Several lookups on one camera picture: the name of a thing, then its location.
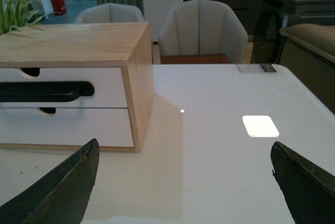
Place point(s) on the label sticker on table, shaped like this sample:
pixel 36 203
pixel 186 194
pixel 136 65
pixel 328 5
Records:
pixel 261 67

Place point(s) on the beige armchair left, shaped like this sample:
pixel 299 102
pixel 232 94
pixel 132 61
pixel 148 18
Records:
pixel 110 13

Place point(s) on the green potted plant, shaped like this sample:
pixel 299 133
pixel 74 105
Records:
pixel 15 4

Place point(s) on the dark washing machine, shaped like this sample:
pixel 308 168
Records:
pixel 291 12

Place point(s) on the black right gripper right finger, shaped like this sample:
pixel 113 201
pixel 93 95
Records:
pixel 307 188

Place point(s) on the wooden drawer cabinet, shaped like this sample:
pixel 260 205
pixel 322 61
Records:
pixel 123 45

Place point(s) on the black drawer handle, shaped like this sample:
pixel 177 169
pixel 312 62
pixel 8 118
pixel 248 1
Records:
pixel 68 91

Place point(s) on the beige armchair right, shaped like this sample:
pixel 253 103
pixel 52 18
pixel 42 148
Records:
pixel 200 27

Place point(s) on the grey cushioned seat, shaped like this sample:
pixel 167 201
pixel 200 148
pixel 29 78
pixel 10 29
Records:
pixel 308 52

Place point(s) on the beige armchair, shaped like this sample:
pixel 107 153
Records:
pixel 200 27
pixel 110 13

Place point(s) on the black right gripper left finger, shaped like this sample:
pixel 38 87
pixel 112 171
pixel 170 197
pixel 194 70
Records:
pixel 62 195

